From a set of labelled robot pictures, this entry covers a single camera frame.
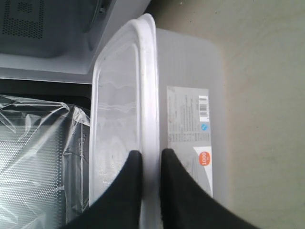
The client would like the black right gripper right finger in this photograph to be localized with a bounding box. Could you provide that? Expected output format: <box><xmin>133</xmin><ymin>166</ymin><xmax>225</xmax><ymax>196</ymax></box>
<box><xmin>160</xmin><ymin>148</ymin><xmax>241</xmax><ymax>229</ymax></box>

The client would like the glass turntable plate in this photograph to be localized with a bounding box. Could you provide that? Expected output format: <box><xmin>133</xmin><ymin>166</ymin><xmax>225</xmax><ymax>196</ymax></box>
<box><xmin>86</xmin><ymin>0</ymin><xmax>106</xmax><ymax>32</ymax></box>

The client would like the white lidded plastic container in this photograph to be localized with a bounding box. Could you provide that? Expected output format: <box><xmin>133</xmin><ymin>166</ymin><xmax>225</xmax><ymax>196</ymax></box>
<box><xmin>89</xmin><ymin>14</ymin><xmax>230</xmax><ymax>229</ymax></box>

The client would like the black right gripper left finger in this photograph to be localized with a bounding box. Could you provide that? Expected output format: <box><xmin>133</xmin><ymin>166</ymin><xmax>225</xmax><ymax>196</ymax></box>
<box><xmin>63</xmin><ymin>150</ymin><xmax>143</xmax><ymax>229</ymax></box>

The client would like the white microwave door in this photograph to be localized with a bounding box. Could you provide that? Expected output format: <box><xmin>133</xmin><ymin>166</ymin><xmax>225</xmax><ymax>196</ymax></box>
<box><xmin>0</xmin><ymin>80</ymin><xmax>92</xmax><ymax>229</ymax></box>

